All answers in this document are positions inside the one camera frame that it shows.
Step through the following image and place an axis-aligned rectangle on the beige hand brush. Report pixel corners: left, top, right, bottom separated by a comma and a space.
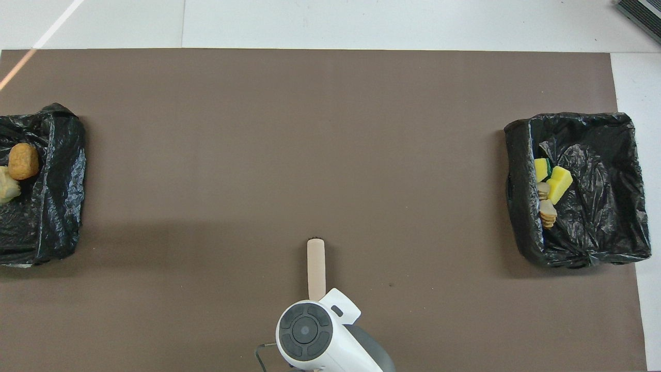
307, 238, 327, 302

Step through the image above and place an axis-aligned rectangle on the yellow sponge piece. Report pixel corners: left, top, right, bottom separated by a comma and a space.
546, 165, 574, 205

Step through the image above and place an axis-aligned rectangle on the brown bread roll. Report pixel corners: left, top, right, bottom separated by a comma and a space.
8, 143, 40, 181

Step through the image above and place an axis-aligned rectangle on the striped croissant piece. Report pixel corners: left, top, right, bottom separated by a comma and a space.
0, 166, 22, 205

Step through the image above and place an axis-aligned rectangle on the bin with black bag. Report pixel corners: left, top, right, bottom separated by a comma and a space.
504, 112, 652, 269
0, 103, 87, 268

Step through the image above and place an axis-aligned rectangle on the brown table mat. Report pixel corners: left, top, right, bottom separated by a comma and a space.
0, 49, 647, 372

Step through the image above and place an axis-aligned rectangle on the dark grey ribbed device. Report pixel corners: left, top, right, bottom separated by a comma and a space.
615, 0, 661, 44

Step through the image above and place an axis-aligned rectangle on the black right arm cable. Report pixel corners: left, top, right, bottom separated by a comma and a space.
255, 343, 279, 372

